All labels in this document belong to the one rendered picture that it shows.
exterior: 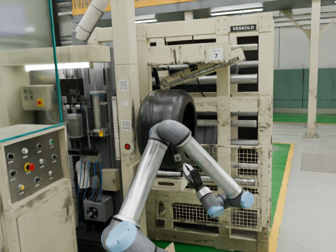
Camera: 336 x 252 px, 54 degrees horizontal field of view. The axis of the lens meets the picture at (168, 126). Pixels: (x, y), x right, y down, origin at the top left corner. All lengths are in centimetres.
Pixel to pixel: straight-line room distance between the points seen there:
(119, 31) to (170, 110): 68
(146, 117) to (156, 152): 43
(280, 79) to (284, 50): 92
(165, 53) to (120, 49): 36
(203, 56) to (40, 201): 146
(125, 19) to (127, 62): 29
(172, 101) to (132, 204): 77
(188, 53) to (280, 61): 904
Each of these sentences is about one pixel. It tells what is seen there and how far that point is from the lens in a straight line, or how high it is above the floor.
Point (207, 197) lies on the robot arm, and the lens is 196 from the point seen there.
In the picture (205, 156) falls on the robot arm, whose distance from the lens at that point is 176.
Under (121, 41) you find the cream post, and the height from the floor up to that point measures 181.
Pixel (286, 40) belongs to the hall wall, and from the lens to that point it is 1141.
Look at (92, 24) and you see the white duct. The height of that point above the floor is 199.
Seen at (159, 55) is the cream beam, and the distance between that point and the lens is 254.
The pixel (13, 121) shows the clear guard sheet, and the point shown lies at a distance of 200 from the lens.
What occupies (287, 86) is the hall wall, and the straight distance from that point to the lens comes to 1134.
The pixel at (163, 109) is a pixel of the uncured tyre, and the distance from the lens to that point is 212.
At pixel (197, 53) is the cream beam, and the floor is 171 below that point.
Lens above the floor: 162
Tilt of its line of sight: 10 degrees down
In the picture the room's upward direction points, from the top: 2 degrees counter-clockwise
